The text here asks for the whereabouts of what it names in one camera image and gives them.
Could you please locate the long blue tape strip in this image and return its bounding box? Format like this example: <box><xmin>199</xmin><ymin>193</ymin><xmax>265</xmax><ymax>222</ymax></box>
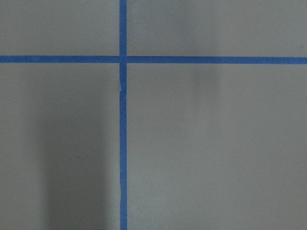
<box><xmin>119</xmin><ymin>0</ymin><xmax>128</xmax><ymax>230</ymax></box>

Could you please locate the crossing blue tape strip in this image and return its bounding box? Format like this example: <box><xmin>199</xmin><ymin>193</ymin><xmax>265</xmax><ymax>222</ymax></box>
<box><xmin>0</xmin><ymin>55</ymin><xmax>307</xmax><ymax>65</ymax></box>

